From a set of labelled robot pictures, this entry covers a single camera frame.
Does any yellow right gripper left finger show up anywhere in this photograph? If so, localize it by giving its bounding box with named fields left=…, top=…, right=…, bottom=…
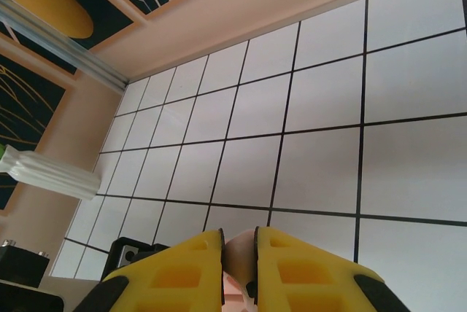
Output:
left=74, top=227, right=225, bottom=312

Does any aluminium corner post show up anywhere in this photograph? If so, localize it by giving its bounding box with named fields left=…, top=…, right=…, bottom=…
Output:
left=0, top=0, right=128, bottom=91

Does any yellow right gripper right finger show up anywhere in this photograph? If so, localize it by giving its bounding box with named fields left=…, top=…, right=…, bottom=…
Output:
left=252, top=226, right=412, bottom=312

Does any white ribbed vase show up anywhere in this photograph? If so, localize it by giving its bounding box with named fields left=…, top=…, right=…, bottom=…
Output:
left=0, top=145, right=101, bottom=200

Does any pink earbud charging case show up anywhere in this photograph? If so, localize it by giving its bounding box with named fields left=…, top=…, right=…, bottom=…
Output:
left=223, top=227, right=258, bottom=312

